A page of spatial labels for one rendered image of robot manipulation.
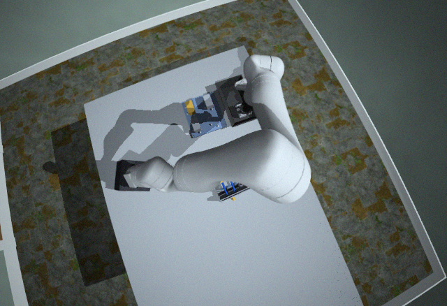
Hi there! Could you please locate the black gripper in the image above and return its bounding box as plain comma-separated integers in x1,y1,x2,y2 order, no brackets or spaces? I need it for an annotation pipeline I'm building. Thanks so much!
236,95,254,115

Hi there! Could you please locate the brass-yellow block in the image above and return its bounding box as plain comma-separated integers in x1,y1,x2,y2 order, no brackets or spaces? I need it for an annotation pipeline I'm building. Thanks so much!
185,100,196,115

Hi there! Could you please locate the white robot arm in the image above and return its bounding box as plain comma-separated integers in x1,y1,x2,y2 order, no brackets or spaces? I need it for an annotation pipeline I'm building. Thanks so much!
124,54,311,204

